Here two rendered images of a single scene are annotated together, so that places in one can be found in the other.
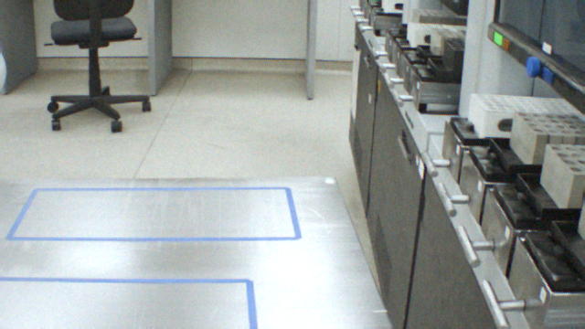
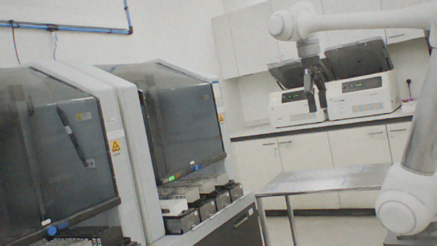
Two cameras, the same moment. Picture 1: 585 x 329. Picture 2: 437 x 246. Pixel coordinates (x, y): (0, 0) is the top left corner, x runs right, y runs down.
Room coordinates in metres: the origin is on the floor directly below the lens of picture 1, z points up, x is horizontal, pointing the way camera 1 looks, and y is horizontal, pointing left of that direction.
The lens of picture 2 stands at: (2.65, 0.94, 1.31)
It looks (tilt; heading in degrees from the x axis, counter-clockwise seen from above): 3 degrees down; 212
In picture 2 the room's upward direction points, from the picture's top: 11 degrees counter-clockwise
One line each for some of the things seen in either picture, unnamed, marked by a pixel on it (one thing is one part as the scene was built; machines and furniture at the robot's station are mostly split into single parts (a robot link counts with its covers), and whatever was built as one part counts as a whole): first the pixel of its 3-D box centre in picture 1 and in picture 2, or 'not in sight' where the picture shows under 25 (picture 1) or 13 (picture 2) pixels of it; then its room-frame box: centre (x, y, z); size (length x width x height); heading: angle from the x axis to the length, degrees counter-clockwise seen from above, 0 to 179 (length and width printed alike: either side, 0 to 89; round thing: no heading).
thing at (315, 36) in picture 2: not in sight; (302, 22); (1.03, 0.38, 1.54); 0.13 x 0.11 x 0.16; 174
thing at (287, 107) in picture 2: not in sight; (302, 90); (-1.46, -0.62, 1.22); 0.62 x 0.56 x 0.64; 179
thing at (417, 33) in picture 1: (462, 40); not in sight; (1.84, -0.45, 0.83); 0.30 x 0.10 x 0.06; 91
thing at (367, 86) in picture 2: not in sight; (360, 78); (-1.48, -0.04, 1.24); 0.62 x 0.56 x 0.69; 1
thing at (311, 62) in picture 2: not in sight; (311, 68); (1.02, 0.38, 1.36); 0.08 x 0.07 x 0.09; 1
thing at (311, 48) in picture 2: not in sight; (308, 49); (1.02, 0.38, 1.43); 0.09 x 0.09 x 0.06
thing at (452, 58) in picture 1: (452, 58); (110, 238); (1.53, -0.36, 0.85); 0.12 x 0.02 x 0.06; 1
